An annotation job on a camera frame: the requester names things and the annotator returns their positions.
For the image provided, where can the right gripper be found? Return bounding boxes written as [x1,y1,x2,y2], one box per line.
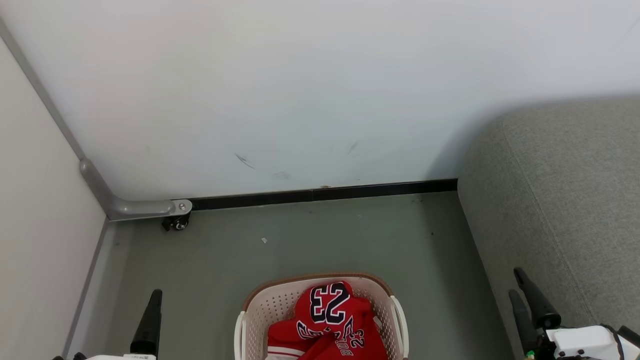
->
[508,268,629,360]

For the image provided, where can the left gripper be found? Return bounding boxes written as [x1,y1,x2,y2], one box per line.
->
[85,289,163,360]

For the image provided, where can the red number 23 jersey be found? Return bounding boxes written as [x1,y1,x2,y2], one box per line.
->
[265,280,389,360]

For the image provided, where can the grey fabric sofa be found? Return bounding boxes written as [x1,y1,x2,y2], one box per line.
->
[457,95,640,360]

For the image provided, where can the black caster wheel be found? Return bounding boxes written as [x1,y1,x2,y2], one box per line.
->
[161,212,192,232]

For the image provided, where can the grey metal partition foot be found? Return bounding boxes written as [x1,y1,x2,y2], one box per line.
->
[79,158,193,222]

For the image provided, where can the cream perforated laundry basket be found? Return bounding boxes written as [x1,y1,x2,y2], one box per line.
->
[234,272,410,360]

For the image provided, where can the black baseboard strip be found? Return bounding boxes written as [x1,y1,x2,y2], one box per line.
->
[190,178,458,211]

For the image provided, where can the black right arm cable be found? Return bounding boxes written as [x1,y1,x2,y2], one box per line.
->
[602,324,640,352]

